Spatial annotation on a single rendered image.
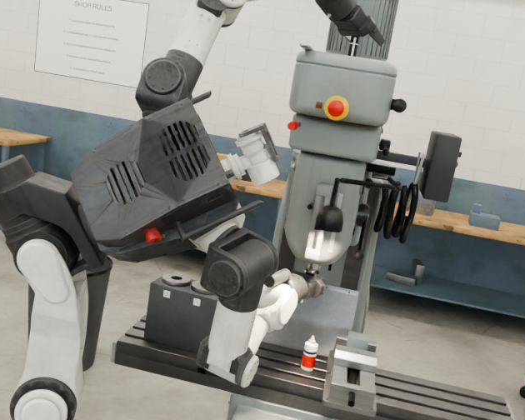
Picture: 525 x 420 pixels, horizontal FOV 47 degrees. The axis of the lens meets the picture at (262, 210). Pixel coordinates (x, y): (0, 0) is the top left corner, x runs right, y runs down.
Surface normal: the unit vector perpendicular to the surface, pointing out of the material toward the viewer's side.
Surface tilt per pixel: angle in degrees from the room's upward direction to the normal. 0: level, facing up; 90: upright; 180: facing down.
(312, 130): 90
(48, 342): 90
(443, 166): 90
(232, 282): 98
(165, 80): 64
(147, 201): 75
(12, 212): 102
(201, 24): 69
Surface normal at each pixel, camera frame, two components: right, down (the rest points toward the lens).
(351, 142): -0.18, 0.18
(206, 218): -0.07, -0.24
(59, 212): 0.14, 0.22
